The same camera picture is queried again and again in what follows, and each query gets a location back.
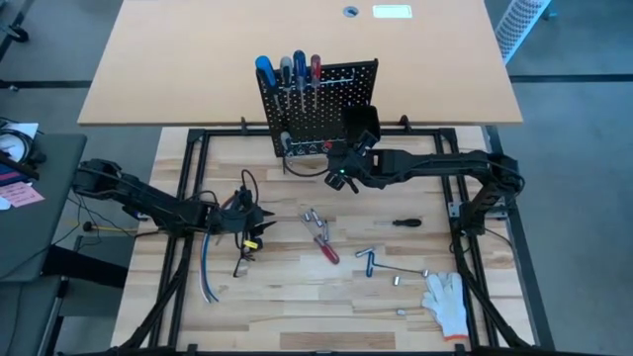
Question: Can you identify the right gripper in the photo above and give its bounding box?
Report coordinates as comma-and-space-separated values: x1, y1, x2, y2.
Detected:
328, 129, 393, 192

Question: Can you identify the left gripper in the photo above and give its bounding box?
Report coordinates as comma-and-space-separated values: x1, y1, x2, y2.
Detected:
210, 197, 279, 239

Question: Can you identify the large red clear screwdriver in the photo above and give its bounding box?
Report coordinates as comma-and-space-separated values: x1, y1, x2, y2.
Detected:
301, 210, 342, 267

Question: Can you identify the small red clear screwdriver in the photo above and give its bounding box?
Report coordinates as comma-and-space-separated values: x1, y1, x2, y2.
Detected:
310, 53, 322, 111

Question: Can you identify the blue clear handle screwdriver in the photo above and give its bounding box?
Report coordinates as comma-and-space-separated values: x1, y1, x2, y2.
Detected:
292, 49, 308, 114

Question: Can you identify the grey handle screwdriver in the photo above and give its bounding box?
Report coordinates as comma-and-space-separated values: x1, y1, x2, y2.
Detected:
279, 55, 294, 113

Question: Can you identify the black plastic bin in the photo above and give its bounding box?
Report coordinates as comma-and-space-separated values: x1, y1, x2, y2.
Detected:
341, 104, 382, 149

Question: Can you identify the black metal pegboard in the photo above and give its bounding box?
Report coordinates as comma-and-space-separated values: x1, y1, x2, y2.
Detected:
255, 58, 381, 174

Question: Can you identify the small black screwdriver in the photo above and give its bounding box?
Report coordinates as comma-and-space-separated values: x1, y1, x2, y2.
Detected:
374, 218, 423, 228

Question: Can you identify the silver mounting plate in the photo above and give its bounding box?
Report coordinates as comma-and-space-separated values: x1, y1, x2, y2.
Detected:
446, 200, 510, 223

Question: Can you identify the white rectangular plate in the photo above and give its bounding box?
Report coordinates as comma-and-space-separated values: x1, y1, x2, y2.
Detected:
372, 4, 414, 20

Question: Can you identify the white work glove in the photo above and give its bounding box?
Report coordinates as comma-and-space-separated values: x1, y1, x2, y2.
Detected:
420, 270, 470, 342

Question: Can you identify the large beige table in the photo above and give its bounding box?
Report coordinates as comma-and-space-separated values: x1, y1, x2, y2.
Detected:
77, 0, 524, 126

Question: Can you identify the white perforated panel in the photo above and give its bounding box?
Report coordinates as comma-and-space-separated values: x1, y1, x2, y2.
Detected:
494, 0, 554, 64

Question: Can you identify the grey desk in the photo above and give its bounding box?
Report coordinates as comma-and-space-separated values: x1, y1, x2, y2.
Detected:
0, 132, 89, 284

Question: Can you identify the pink paper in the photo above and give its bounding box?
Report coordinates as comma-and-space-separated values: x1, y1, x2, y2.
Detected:
0, 180, 46, 210

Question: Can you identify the white paper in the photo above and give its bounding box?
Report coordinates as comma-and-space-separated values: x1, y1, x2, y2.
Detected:
0, 122, 41, 165

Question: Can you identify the black caster wheel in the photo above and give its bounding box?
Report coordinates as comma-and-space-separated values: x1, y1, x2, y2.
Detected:
0, 22, 31, 45

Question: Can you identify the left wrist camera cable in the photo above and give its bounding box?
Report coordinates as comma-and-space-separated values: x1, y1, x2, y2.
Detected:
239, 168, 260, 209

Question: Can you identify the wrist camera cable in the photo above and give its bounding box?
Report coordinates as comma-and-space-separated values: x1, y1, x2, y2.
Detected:
283, 155, 330, 179
239, 168, 260, 209

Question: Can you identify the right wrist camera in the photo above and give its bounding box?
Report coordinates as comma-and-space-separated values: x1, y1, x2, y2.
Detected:
323, 168, 347, 193

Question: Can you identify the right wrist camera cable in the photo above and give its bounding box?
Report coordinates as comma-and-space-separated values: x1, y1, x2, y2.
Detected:
283, 155, 330, 179

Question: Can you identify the blue cable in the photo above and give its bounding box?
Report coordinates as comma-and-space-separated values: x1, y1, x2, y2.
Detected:
202, 231, 223, 304

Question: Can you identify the black aluminium frame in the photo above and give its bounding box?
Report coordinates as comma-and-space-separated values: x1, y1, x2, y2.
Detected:
57, 115, 614, 356

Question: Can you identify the blue T-handle hex key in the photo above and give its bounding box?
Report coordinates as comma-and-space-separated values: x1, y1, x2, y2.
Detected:
365, 249, 430, 279

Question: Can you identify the yellow cable with black plug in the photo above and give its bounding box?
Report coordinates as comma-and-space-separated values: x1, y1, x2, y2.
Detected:
81, 221, 140, 235

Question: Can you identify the black coiled cable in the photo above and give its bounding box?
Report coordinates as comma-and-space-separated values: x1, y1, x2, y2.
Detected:
0, 127, 49, 182

